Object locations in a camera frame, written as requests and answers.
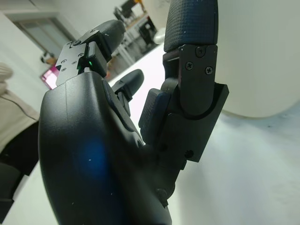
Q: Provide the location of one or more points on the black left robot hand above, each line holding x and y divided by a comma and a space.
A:
93, 152

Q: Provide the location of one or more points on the white toaster lever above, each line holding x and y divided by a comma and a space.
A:
159, 36

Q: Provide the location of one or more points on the cream white two-slot toaster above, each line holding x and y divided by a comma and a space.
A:
257, 58

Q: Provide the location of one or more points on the person in beige top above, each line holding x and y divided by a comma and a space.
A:
14, 112

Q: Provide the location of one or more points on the pink lit screen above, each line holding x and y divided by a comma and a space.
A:
49, 75

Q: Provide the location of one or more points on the grey framed window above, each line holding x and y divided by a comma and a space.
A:
42, 32

